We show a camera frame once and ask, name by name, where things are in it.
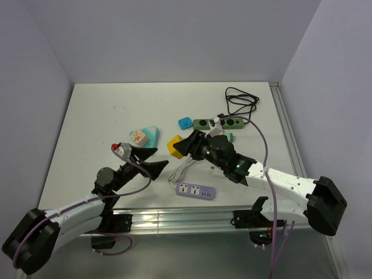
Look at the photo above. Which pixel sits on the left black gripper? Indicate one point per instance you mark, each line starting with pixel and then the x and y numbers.
pixel 154 168

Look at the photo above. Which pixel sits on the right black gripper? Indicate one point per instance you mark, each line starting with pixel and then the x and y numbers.
pixel 192 144

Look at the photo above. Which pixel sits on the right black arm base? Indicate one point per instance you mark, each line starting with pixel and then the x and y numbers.
pixel 260 229

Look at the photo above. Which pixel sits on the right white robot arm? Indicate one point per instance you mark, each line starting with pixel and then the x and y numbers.
pixel 317 202

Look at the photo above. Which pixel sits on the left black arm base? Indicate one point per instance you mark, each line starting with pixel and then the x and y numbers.
pixel 112 224

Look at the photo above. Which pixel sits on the blue square plug adapter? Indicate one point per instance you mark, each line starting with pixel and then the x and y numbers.
pixel 185 123

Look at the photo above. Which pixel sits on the mint green plug adapter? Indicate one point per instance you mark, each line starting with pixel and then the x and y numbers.
pixel 230 137

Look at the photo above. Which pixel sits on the pink cube socket adapter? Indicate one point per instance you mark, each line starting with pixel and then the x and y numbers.
pixel 139 137

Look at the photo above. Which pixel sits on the teal triangular power strip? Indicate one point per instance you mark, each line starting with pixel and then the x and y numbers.
pixel 153 134

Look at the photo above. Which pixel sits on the green power strip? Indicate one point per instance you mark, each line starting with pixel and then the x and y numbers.
pixel 206 124

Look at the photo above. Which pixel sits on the purple power strip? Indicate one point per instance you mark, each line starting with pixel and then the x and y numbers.
pixel 195 191

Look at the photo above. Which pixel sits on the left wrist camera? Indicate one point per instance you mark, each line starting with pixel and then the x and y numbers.
pixel 122 150

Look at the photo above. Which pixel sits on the aluminium front rail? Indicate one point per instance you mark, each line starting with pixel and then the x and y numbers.
pixel 192 220

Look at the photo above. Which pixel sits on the aluminium side rail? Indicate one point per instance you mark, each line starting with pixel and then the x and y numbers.
pixel 294 153

